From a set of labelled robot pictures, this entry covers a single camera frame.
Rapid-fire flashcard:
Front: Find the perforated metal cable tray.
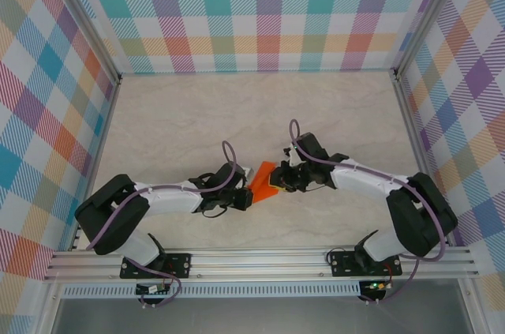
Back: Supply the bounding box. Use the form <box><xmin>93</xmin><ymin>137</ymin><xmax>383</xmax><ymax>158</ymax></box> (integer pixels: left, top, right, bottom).
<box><xmin>61</xmin><ymin>283</ymin><xmax>362</xmax><ymax>299</ymax></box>

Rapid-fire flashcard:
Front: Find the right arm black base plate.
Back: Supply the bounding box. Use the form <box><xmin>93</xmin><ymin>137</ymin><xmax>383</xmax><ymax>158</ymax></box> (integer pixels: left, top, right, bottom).
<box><xmin>329</xmin><ymin>250</ymin><xmax>404</xmax><ymax>278</ymax></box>

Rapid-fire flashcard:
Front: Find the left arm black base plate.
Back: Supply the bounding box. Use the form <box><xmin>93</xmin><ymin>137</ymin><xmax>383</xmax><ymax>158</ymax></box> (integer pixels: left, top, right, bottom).
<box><xmin>119</xmin><ymin>251</ymin><xmax>193</xmax><ymax>280</ymax></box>

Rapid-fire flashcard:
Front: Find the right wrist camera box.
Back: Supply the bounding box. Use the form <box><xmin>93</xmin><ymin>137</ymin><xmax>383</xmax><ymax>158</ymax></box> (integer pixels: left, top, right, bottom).
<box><xmin>282</xmin><ymin>147</ymin><xmax>304</xmax><ymax>169</ymax></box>

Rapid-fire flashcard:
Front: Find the small circuit board with LED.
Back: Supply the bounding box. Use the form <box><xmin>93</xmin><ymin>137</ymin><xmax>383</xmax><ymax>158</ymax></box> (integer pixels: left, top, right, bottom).
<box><xmin>363</xmin><ymin>280</ymin><xmax>391</xmax><ymax>293</ymax></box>

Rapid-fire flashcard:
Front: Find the orange paper sheet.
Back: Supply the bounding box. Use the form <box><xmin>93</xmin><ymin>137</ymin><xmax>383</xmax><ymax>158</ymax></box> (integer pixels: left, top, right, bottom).
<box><xmin>247</xmin><ymin>160</ymin><xmax>282</xmax><ymax>205</ymax></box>

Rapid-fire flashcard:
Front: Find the aluminium mounting rail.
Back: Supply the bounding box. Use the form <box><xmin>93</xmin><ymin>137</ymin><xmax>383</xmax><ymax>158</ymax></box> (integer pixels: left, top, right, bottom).
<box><xmin>42</xmin><ymin>246</ymin><xmax>481</xmax><ymax>283</ymax></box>

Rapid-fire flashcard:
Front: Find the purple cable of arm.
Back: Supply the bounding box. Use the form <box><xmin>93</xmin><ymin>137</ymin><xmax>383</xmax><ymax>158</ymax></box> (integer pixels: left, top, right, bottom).
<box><xmin>85</xmin><ymin>139</ymin><xmax>239</xmax><ymax>309</ymax></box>
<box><xmin>289</xmin><ymin>118</ymin><xmax>450</xmax><ymax>306</ymax></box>

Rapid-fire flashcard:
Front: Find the aluminium side rail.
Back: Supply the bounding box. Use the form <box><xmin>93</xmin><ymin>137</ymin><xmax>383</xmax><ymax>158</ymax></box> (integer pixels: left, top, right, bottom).
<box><xmin>391</xmin><ymin>67</ymin><xmax>453</xmax><ymax>248</ymax></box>
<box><xmin>67</xmin><ymin>75</ymin><xmax>123</xmax><ymax>252</ymax></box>

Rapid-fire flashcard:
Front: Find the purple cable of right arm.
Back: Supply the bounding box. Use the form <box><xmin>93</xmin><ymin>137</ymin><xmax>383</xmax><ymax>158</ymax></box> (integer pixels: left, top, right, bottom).
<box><xmin>289</xmin><ymin>118</ymin><xmax>450</xmax><ymax>306</ymax></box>

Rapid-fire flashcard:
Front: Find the aluminium frame leg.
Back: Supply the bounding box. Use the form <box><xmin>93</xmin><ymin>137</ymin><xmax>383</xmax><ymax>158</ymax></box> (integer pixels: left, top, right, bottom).
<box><xmin>35</xmin><ymin>280</ymin><xmax>66</xmax><ymax>334</ymax></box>
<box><xmin>457</xmin><ymin>276</ymin><xmax>488</xmax><ymax>334</ymax></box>

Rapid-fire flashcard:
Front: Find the small black circuit board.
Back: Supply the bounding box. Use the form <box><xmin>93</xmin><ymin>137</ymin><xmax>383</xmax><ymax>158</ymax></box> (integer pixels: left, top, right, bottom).
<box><xmin>134</xmin><ymin>282</ymin><xmax>172</xmax><ymax>297</ymax></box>

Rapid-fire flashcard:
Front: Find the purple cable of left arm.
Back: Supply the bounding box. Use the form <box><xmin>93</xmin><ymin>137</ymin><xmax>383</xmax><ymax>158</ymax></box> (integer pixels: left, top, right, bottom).
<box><xmin>85</xmin><ymin>139</ymin><xmax>239</xmax><ymax>309</ymax></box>

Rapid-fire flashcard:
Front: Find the aluminium frame post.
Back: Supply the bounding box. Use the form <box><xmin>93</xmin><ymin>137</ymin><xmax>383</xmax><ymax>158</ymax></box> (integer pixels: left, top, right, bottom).
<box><xmin>37</xmin><ymin>0</ymin><xmax>123</xmax><ymax>86</ymax></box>
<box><xmin>392</xmin><ymin>0</ymin><xmax>473</xmax><ymax>78</ymax></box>

